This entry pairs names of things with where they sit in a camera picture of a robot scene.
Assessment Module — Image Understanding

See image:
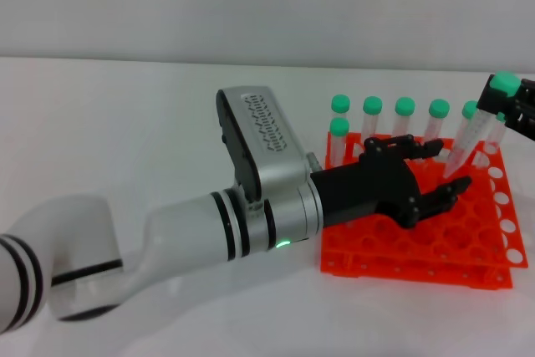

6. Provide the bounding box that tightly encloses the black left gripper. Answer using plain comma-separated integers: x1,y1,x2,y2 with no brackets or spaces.
309,134,474,232

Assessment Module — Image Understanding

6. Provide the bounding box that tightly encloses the clear test tube green cap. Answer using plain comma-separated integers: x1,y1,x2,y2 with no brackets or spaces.
329,117,351,168
481,112,508,156
331,94,352,124
420,99,451,143
452,100,480,153
443,71,523,179
360,96,385,140
390,96,417,139

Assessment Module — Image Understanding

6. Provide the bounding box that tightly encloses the orange plastic test tube rack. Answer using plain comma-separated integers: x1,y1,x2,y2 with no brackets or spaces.
319,130,530,290

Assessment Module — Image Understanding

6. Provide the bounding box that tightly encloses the black wrist cable silver plug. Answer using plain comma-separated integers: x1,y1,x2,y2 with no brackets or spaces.
307,151,325,175

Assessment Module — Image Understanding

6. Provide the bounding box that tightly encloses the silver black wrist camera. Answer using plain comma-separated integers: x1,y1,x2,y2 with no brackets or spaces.
216,85,313,204

